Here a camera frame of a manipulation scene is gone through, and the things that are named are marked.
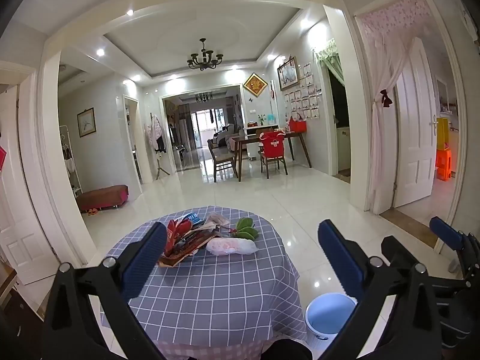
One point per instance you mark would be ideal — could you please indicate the dark red bow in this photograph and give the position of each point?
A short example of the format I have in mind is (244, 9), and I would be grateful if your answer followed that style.
(385, 97)

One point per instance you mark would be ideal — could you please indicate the grey checked tablecloth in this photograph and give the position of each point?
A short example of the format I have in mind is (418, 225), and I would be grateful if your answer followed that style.
(210, 288)

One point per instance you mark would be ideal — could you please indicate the dark wooden dining table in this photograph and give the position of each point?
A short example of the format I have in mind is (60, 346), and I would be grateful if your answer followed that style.
(296, 135)

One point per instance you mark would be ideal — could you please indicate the wooden coat stand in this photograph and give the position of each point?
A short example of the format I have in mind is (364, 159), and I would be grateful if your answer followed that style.
(162, 165)

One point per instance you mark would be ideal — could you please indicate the orange slipper pair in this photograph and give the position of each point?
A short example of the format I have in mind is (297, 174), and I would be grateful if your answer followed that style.
(93, 211)

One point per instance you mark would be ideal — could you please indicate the white sideboard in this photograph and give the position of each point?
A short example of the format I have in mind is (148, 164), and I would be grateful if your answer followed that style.
(252, 132)

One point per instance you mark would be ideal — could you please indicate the teal container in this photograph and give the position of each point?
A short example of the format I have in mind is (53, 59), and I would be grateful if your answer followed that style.
(270, 120)

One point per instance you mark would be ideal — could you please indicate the wooden chair with shirt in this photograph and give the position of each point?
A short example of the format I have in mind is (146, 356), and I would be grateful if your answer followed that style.
(273, 163)

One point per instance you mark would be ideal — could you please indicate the large black chandelier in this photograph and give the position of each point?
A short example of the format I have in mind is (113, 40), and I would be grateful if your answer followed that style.
(204, 60)

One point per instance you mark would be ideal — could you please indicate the red shirt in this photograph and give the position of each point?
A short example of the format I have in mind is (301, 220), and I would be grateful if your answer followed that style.
(272, 144)

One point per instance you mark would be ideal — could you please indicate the clear plastic wrapper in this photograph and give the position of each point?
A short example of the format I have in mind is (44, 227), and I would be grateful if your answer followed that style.
(217, 219)

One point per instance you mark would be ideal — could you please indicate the large framed painting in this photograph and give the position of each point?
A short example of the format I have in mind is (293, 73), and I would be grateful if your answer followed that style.
(288, 74)

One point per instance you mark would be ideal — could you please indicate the green banana bunch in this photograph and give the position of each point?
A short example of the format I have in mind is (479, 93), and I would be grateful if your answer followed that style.
(245, 228)

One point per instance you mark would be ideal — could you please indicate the white panel door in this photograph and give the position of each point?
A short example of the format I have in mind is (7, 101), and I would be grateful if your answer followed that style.
(412, 127)

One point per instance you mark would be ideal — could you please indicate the person's dark trouser leg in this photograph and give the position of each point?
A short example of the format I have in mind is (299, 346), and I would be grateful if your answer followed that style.
(287, 350)

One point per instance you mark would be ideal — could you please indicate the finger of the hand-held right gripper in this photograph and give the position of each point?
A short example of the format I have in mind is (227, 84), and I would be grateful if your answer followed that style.
(397, 251)
(446, 232)

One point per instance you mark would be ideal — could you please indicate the white clothes rack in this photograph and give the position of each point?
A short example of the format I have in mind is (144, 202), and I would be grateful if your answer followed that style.
(71, 165)

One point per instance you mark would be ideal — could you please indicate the white closet door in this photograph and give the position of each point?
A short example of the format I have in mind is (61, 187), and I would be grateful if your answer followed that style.
(18, 195)

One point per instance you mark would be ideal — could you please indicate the light blue plastic bucket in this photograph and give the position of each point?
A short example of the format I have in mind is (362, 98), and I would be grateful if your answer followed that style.
(326, 318)

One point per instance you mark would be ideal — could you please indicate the brown snack packet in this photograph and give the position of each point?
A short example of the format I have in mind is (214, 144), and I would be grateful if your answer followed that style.
(187, 249)

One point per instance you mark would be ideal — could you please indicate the pink checked cloth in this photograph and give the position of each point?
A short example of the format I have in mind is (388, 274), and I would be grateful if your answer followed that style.
(210, 350)

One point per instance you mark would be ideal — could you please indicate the dark wooden furniture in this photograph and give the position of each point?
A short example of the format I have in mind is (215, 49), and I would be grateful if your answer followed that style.
(18, 326)

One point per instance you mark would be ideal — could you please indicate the small black chandelier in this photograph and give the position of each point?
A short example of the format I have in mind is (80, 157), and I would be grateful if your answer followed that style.
(203, 98)

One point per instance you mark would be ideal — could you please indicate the red bag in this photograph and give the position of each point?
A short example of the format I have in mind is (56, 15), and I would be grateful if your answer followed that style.
(298, 124)

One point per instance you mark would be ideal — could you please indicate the white lace curtain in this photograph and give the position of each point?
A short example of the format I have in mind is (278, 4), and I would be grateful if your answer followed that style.
(378, 150)

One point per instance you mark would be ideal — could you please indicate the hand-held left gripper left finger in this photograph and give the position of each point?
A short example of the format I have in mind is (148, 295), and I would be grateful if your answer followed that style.
(144, 258)

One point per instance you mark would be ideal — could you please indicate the orange plastic stool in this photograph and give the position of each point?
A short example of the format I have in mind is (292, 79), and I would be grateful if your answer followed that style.
(445, 163)

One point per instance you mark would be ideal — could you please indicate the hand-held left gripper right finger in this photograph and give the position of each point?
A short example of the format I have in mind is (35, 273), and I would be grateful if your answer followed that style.
(341, 260)

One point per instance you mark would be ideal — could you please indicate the blue white snack packet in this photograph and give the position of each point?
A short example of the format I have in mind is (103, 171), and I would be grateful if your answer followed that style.
(192, 218)

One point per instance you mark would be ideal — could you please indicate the red gold diamond decoration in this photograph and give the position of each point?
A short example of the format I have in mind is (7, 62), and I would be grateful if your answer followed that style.
(255, 85)

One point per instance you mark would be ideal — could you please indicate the grey sofa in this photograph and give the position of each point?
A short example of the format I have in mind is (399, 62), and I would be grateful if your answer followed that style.
(225, 137)

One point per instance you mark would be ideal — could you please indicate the small framed wall picture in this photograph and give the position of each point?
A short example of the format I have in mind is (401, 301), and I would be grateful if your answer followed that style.
(86, 122)

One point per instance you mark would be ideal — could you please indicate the green curtain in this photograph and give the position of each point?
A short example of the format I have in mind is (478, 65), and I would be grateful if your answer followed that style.
(333, 62)

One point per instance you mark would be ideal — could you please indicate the red snack packet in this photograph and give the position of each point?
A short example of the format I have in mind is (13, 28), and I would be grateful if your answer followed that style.
(178, 232)

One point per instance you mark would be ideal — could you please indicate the group of wall certificates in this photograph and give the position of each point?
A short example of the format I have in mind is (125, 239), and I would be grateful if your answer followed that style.
(305, 99)

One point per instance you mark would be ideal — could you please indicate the wooden dining chair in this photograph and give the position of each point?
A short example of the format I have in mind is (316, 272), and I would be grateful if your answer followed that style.
(221, 155)

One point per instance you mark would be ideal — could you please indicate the yellow plastic panel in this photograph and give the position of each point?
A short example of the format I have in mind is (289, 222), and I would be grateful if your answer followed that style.
(443, 133)

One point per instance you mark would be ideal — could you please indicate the pink white jacket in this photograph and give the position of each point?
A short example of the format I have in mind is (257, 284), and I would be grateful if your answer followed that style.
(153, 131)

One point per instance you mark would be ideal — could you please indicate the white plastic bag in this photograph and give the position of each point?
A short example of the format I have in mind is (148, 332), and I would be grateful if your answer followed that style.
(232, 246)

